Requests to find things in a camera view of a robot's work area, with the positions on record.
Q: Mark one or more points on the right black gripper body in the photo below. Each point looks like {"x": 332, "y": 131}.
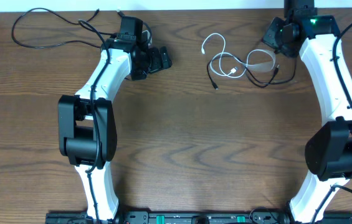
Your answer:
{"x": 275, "y": 38}

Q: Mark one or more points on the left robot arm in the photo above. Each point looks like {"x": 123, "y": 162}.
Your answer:
{"x": 87, "y": 129}

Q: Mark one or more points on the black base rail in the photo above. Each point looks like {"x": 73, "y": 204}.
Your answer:
{"x": 143, "y": 217}

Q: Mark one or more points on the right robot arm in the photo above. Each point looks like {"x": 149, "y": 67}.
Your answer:
{"x": 316, "y": 40}

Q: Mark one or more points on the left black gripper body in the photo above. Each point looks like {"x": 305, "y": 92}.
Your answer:
{"x": 159, "y": 61}

